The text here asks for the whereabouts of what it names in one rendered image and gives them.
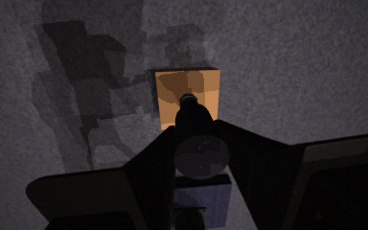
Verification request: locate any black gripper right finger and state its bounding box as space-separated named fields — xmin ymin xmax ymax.
xmin=214 ymin=119 xmax=368 ymax=230

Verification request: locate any tan wooden block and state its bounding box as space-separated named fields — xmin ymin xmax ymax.
xmin=155 ymin=67 xmax=220 ymax=129

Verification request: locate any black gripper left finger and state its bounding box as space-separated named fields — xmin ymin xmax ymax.
xmin=26 ymin=126 xmax=176 ymax=230

